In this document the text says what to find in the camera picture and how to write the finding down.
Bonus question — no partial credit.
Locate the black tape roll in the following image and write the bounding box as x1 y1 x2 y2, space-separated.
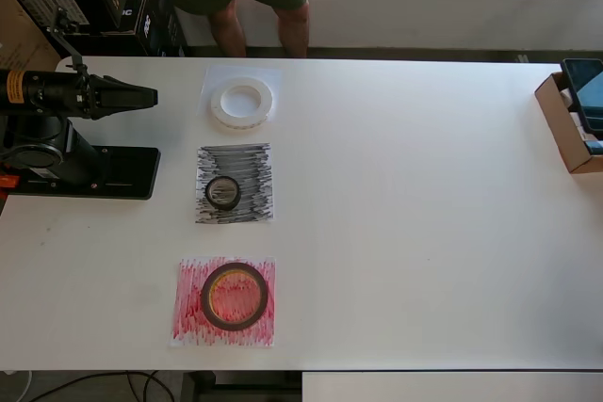
204 175 242 212

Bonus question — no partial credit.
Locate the black carton white print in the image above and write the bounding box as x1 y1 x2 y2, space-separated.
140 0 190 58
117 0 160 51

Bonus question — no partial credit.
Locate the orange clamp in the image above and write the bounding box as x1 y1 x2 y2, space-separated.
0 161 21 190

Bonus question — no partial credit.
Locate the white board panel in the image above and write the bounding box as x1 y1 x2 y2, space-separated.
301 371 603 402

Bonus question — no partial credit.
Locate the red scribbled paper sheet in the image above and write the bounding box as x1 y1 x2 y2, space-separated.
169 255 277 348

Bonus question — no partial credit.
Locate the white tape roll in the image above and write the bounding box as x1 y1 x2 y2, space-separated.
209 76 275 133

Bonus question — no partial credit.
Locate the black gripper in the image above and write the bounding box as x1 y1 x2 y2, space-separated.
39 71 160 121

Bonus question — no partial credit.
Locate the white floor cable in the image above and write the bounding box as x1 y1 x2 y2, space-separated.
0 368 34 398

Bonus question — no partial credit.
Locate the black scribbled paper sheet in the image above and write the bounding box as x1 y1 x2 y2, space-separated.
194 141 275 226

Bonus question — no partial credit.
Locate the small open cardboard box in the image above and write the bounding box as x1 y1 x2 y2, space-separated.
534 72 603 175

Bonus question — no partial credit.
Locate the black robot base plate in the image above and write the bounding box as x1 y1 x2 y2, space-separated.
8 146 162 201

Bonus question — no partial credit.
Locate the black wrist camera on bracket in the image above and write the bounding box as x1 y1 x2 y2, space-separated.
45 6 91 81

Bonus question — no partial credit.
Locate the black table leg frame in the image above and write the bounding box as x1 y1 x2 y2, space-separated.
181 370 302 402

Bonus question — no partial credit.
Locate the red tape roll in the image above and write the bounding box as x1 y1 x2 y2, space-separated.
200 261 269 331

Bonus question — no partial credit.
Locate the black floor cable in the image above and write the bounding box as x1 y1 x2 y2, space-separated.
27 370 186 402

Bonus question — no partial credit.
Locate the blank white paper sheet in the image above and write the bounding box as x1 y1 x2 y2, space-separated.
201 66 284 121

